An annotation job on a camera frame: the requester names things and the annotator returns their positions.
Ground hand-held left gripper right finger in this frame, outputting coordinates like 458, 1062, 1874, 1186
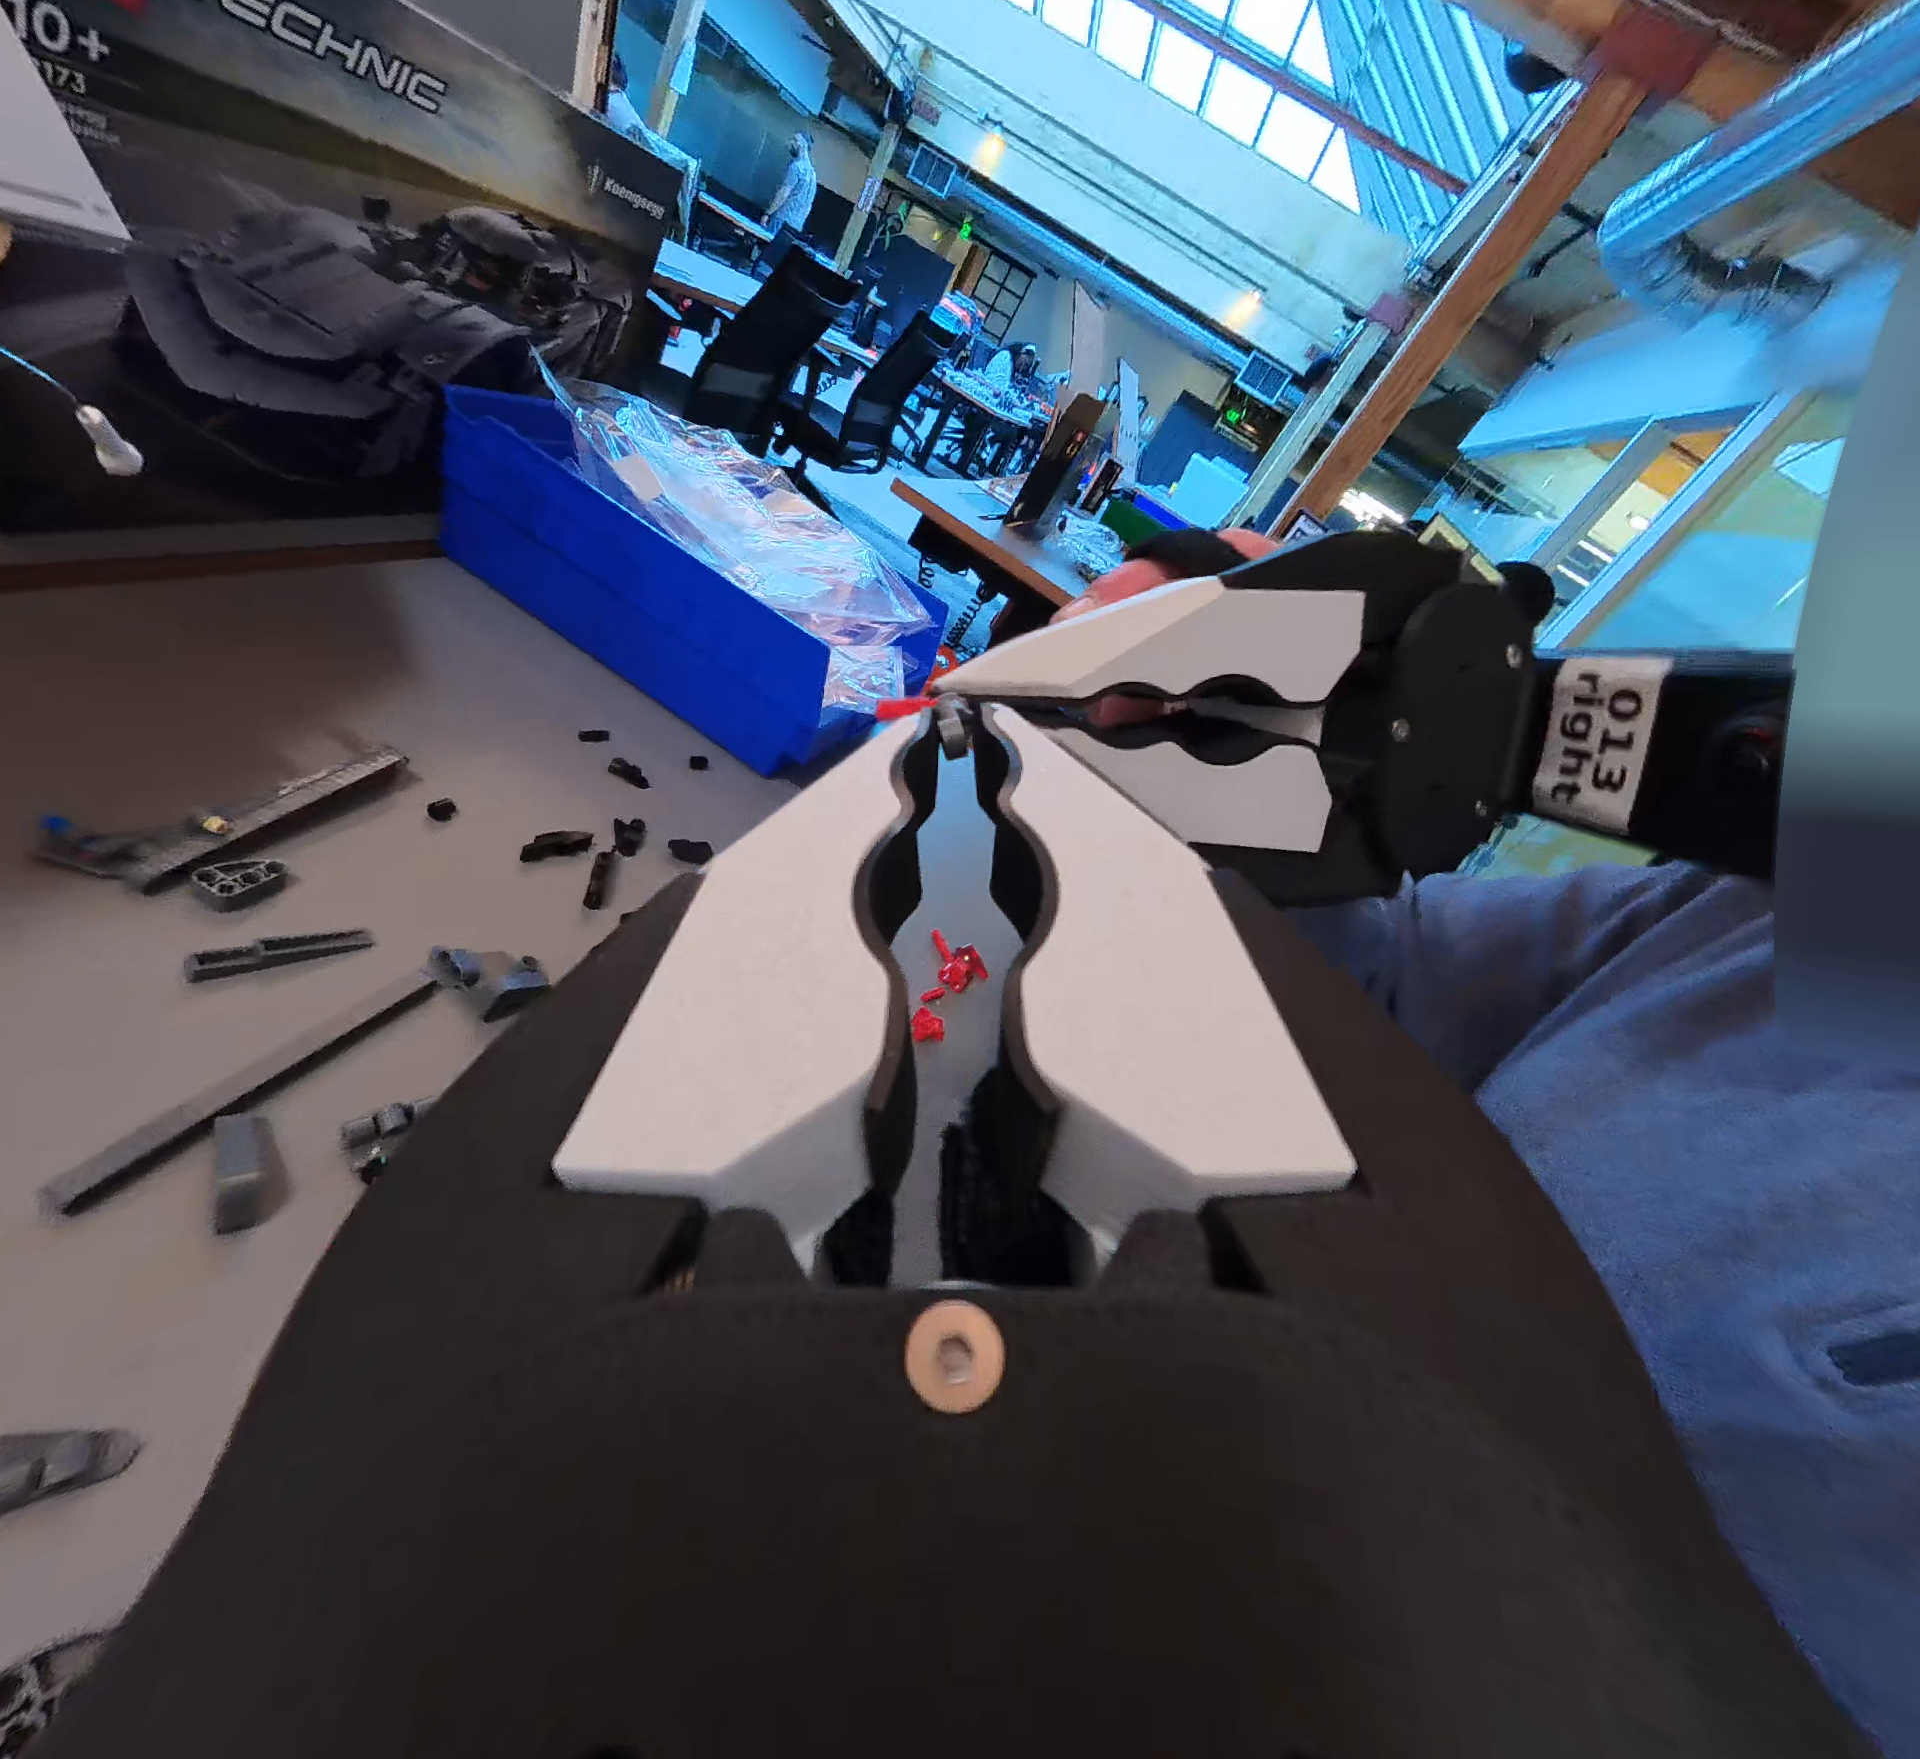
974, 703, 1360, 1280

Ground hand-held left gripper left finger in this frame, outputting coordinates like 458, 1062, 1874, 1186
552, 706, 941, 1286

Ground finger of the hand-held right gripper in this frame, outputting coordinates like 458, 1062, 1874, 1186
1034, 706, 1336, 861
938, 578, 1370, 714

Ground long dark grey lego beam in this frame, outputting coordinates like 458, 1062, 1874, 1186
31, 743, 410, 896

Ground person's right forearm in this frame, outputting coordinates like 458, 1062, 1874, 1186
1290, 860, 1795, 1086

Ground dark grey lego connector block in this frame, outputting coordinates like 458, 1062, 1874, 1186
428, 947, 555, 1027

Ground dark grey lego hinge piece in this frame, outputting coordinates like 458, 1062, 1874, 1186
337, 1099, 431, 1184

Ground dark grey ribbed lego piece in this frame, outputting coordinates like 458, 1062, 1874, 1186
184, 930, 376, 985

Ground long dark grey lego plate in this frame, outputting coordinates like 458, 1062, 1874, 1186
41, 971, 444, 1218

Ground dark grey lego wedge panel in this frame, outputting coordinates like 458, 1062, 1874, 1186
210, 1113, 290, 1236

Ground Lego Technic box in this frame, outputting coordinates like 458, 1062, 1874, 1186
0, 0, 696, 535

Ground person's right hand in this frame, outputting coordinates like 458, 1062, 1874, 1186
1051, 529, 1281, 728

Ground tall black carton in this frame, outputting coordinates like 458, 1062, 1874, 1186
1020, 394, 1122, 538

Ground wooden office desk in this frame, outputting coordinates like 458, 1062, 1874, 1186
889, 476, 1116, 624

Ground black office chair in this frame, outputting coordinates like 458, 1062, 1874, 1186
781, 310, 955, 517
681, 245, 864, 465

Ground blue plastic bin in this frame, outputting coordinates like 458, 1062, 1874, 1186
440, 384, 950, 780

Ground clear plastic bags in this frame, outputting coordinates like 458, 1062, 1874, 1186
532, 372, 941, 714

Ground person's blue clothed torso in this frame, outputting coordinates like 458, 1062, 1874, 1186
1477, 873, 1920, 1759

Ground sticker sheet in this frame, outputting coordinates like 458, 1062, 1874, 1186
0, 1632, 116, 1759

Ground open instruction booklet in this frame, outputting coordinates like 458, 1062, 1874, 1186
0, 30, 132, 254

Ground wooden support post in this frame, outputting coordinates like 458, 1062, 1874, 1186
1282, 65, 1651, 535

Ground silver air duct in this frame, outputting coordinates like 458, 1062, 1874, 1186
1594, 0, 1920, 325

